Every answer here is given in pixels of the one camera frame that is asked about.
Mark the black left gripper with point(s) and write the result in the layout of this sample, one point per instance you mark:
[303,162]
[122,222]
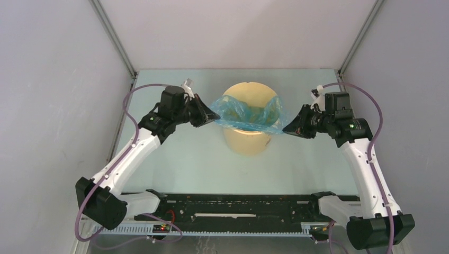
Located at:
[205,115]

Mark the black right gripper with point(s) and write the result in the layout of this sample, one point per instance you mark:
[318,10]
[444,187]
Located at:
[298,126]

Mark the blue plastic trash bag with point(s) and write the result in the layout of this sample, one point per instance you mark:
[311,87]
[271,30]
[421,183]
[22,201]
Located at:
[270,118]

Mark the yellow printed trash bin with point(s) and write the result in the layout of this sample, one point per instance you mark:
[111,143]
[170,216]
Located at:
[248,143]

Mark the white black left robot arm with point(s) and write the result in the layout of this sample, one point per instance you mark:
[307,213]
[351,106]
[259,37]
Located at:
[101,197]

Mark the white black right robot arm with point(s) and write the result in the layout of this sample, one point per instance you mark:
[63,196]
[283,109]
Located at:
[379,221]

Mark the small lit circuit board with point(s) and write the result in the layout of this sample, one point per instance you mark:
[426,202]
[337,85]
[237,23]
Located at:
[161,228]

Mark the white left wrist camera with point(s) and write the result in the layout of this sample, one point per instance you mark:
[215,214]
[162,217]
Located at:
[186,85]

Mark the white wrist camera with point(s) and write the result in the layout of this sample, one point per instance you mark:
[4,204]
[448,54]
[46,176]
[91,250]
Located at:
[318,103]
[186,85]

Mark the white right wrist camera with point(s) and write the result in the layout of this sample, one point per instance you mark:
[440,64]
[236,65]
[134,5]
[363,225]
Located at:
[318,103]

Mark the aluminium corner frame right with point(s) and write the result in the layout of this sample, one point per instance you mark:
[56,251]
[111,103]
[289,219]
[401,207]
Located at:
[373,13]

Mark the aluminium corner frame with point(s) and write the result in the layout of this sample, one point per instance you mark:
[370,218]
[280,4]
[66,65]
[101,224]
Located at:
[113,36]
[373,13]

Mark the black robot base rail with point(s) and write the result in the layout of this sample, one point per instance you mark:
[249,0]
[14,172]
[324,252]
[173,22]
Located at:
[253,213]

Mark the aluminium corner frame left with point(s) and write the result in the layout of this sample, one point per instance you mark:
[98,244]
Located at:
[113,36]

